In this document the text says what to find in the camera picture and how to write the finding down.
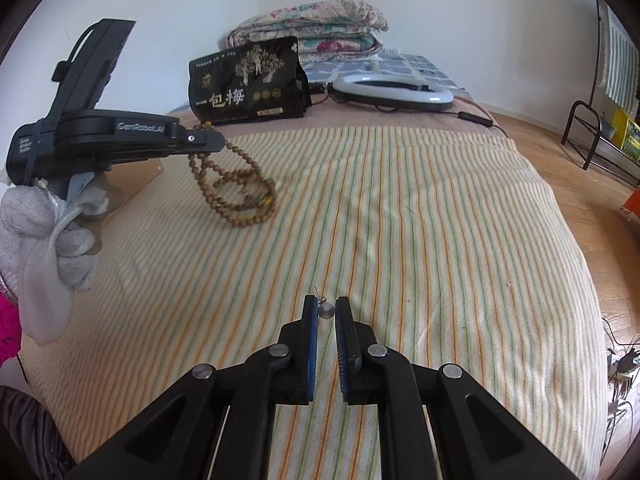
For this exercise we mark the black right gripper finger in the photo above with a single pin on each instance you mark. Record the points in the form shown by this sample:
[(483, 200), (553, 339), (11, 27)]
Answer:
[(185, 142)]

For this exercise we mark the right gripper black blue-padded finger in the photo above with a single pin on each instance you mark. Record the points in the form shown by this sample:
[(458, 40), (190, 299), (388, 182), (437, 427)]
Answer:
[(434, 423), (215, 423)]

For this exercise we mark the white gloved left hand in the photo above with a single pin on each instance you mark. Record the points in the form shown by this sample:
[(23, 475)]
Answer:
[(49, 253)]

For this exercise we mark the brown cardboard box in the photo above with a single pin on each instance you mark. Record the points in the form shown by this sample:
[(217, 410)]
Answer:
[(125, 181)]

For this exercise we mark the black snack bag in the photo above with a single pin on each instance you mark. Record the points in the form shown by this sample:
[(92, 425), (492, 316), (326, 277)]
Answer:
[(256, 82)]

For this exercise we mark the blue checked bed sheet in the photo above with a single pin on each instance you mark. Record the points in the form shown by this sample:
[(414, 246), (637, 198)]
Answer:
[(321, 73)]

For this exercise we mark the folded floral quilt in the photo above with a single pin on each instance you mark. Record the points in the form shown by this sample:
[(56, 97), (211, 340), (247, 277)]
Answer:
[(325, 29)]

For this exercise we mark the striped yellow blanket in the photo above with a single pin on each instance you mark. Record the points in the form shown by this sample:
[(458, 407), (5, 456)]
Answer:
[(450, 245)]

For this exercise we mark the pink brown bed cover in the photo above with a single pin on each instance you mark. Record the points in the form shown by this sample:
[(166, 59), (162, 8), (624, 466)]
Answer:
[(329, 114)]

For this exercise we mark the black metal rack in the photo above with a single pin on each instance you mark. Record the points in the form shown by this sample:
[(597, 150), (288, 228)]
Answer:
[(603, 129)]

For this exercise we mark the power strip with cables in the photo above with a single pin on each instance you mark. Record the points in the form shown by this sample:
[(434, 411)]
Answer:
[(622, 378)]

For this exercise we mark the white ring light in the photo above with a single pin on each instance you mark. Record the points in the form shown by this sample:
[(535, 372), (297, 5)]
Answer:
[(392, 91)]

